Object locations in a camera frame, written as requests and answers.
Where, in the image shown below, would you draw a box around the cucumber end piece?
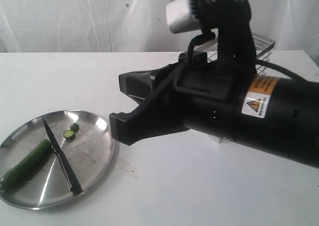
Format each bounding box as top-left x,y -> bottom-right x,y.
70,122 -> 80,132

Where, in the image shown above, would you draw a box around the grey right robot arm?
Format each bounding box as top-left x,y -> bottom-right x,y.
109,61 -> 319,168

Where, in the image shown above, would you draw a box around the cucumber slices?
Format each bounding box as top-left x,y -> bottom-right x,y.
63,129 -> 75,141

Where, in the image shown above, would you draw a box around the white backdrop curtain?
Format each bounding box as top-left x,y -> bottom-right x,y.
0,0 -> 319,55

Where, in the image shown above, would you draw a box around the wire metal basket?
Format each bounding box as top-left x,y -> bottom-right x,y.
179,34 -> 276,144

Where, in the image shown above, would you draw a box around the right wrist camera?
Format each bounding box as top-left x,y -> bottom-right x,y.
165,0 -> 256,74

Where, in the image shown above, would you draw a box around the green cucumber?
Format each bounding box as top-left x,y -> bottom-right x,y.
0,139 -> 52,191

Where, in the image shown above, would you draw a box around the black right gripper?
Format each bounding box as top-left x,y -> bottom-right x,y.
109,63 -> 249,146

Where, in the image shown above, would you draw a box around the round steel plate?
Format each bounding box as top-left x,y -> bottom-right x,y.
0,110 -> 115,210

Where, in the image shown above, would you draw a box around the black handled knife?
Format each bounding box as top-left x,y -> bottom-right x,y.
42,118 -> 83,195

